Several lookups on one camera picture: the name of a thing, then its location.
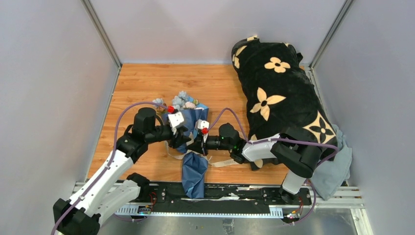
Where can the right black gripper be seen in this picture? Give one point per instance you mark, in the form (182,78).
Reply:
(198,147)

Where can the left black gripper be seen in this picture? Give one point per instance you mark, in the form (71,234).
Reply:
(176,142)

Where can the blue wrapping paper sheet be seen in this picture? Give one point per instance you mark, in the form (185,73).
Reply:
(194,166)

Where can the cream printed ribbon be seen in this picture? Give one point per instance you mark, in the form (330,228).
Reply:
(216,164)

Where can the fake flower bunch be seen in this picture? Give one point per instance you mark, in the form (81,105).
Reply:
(180,102)

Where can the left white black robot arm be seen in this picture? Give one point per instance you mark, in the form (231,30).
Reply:
(107,175)

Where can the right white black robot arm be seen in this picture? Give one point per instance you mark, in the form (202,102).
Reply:
(290,148)

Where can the black floral plush blanket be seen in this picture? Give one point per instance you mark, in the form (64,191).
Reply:
(279,94)

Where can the grey blue cloth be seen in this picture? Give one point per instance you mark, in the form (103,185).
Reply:
(330,175)

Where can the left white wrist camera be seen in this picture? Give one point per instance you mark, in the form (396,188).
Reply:
(176,120)

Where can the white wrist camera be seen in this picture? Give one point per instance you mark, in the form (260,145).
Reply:
(176,120)
(203,126)

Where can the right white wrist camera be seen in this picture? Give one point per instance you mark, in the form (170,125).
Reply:
(203,126)

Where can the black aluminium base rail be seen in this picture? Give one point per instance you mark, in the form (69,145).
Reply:
(168,199)

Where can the left aluminium corner post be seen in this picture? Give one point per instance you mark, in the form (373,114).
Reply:
(101,31)

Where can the aluminium corner post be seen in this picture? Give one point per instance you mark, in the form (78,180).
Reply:
(101,31)
(347,4)

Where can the right aluminium corner post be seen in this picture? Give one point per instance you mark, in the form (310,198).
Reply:
(347,4)

